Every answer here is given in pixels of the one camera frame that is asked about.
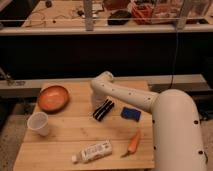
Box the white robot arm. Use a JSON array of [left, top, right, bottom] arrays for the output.
[[90, 71, 207, 171]]

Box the black computer mouse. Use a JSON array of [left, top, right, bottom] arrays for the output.
[[107, 10, 131, 25]]

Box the orange crate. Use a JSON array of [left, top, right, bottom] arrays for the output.
[[132, 5, 153, 25]]

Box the orange bowl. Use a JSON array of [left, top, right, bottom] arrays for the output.
[[37, 85, 70, 113]]

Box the blue eraser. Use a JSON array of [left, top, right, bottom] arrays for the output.
[[121, 107, 141, 122]]

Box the grey metal post right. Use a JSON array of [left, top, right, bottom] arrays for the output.
[[176, 0, 193, 30]]

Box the grey metal post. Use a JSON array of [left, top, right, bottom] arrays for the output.
[[176, 0, 193, 30], [83, 0, 93, 31]]

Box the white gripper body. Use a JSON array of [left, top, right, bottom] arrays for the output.
[[91, 92, 107, 109]]

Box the orange carrot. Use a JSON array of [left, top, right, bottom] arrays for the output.
[[122, 130, 141, 158]]

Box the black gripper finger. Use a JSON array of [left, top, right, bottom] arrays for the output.
[[92, 99, 111, 118], [97, 102, 114, 122]]

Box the white paper cup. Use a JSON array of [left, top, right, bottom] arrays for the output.
[[27, 112, 50, 136]]

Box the white plastic bottle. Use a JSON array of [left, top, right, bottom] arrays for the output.
[[71, 140, 112, 164]]

